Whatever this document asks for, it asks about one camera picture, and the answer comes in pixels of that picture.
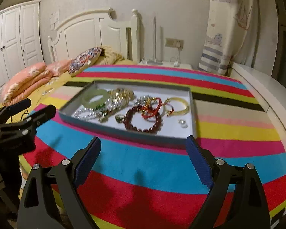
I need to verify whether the white pearl necklace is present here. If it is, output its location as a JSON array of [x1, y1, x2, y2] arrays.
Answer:
[[73, 98, 117, 122]]

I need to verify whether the green jade bangle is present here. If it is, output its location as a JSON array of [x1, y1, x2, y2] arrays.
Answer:
[[82, 88, 109, 109]]

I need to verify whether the gemstone bar bracelet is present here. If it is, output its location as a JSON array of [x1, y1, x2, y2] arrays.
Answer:
[[95, 102, 115, 123]]

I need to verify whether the yellow bead bracelet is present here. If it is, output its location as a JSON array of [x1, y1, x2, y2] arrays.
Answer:
[[109, 88, 136, 108]]

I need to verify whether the pearl earring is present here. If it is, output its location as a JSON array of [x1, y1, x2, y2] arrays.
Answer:
[[178, 119, 188, 128]]

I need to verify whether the gold bangle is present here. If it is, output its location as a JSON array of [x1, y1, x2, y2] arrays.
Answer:
[[163, 97, 190, 117]]

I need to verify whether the dark red bead bracelet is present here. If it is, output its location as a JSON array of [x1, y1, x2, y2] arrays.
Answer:
[[123, 105, 163, 134]]

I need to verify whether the silver chain bracelet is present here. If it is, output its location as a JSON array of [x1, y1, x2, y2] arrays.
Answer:
[[134, 95, 156, 108]]

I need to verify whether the red cord bracelet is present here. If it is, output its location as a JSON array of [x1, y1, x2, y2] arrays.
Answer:
[[141, 97, 175, 120]]

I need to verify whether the grey white jewelry tray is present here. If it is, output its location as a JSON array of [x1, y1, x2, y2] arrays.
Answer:
[[59, 80, 197, 149]]

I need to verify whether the pink folded quilt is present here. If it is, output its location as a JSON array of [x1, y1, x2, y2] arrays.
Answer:
[[0, 60, 72, 106]]

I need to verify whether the white wardrobe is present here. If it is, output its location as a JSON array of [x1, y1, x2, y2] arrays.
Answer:
[[0, 0, 44, 94]]

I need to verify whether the patterned round cushion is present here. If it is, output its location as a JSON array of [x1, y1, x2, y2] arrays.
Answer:
[[68, 47, 102, 77]]

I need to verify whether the beige fluffy pillow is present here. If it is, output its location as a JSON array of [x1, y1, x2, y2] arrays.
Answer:
[[94, 46, 124, 66]]

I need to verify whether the white window bench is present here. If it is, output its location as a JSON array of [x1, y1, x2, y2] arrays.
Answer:
[[230, 63, 286, 133]]

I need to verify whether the white headboard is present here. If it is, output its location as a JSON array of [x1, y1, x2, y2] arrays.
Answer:
[[48, 8, 140, 63]]

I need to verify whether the lamp with round base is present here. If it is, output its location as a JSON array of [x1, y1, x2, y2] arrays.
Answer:
[[147, 16, 163, 66]]

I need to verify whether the white nightstand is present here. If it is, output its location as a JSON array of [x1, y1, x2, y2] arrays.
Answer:
[[139, 61, 193, 70]]

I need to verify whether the sailboat print curtain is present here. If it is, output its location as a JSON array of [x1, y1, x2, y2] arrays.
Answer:
[[198, 0, 258, 76]]

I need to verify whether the white charger cable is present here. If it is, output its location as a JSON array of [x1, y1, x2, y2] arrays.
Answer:
[[170, 45, 182, 68]]

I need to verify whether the wall socket plate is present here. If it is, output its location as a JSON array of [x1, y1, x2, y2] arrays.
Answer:
[[165, 38, 183, 49]]

